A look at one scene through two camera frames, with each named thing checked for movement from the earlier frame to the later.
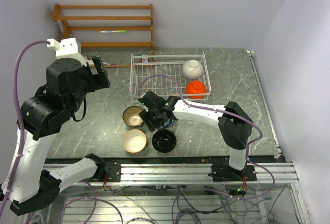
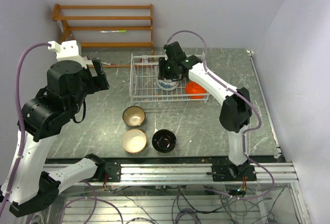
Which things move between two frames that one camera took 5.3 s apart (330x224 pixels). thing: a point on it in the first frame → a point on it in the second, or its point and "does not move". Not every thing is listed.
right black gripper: (151, 124) → (163, 62)
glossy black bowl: (164, 141) does not move
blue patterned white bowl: (167, 123) → (168, 84)
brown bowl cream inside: (134, 141) does not move
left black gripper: (98, 80) does not move
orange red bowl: (195, 86) does not move
